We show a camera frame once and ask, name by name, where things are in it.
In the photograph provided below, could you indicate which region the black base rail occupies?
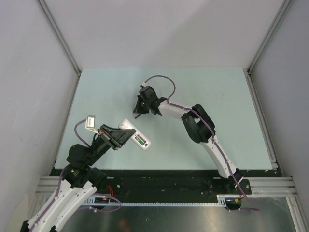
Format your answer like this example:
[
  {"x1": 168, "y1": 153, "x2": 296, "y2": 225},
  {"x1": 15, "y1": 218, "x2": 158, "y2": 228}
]
[{"x1": 99, "y1": 170, "x2": 252, "y2": 204}]

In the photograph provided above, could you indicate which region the white remote control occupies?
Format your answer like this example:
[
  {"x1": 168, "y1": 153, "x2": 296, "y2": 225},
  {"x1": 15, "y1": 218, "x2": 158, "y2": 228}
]
[{"x1": 118, "y1": 119, "x2": 151, "y2": 150}]

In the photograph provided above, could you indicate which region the grey slotted cable duct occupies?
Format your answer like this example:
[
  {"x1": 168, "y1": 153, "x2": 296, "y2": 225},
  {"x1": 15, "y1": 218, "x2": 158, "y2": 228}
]
[{"x1": 82, "y1": 194, "x2": 252, "y2": 207}]

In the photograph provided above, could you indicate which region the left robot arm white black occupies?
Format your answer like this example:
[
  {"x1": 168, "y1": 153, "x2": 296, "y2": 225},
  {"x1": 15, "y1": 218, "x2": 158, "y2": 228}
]
[{"x1": 20, "y1": 124, "x2": 136, "y2": 232}]

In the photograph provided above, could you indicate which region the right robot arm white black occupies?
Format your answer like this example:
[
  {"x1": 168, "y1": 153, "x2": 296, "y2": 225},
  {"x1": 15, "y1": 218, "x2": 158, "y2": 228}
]
[{"x1": 133, "y1": 84, "x2": 243, "y2": 194}]

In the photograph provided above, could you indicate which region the aluminium frame post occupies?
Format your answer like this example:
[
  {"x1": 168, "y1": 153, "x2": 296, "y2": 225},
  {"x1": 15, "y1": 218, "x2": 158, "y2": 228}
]
[
  {"x1": 36, "y1": 0, "x2": 82, "y2": 77},
  {"x1": 247, "y1": 0, "x2": 294, "y2": 73}
]

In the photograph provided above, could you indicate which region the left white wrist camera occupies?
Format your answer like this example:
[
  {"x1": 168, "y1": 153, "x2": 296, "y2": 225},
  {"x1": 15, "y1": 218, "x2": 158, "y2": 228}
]
[{"x1": 85, "y1": 115, "x2": 97, "y2": 133}]

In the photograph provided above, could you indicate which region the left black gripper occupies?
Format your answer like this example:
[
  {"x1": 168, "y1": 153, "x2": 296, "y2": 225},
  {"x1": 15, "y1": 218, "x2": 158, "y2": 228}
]
[{"x1": 86, "y1": 123, "x2": 137, "y2": 165}]

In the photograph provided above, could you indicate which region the right aluminium frame post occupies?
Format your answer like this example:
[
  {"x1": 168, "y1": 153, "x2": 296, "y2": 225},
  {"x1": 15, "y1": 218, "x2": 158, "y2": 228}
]
[{"x1": 247, "y1": 0, "x2": 294, "y2": 73}]

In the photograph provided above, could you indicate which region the green AAA battery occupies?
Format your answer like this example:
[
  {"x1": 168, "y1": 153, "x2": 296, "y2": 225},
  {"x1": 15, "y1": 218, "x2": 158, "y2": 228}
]
[{"x1": 135, "y1": 136, "x2": 145, "y2": 145}]

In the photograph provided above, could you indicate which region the left aluminium frame post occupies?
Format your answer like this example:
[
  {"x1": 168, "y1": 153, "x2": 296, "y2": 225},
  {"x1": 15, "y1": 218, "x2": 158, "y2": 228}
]
[{"x1": 36, "y1": 0, "x2": 82, "y2": 77}]

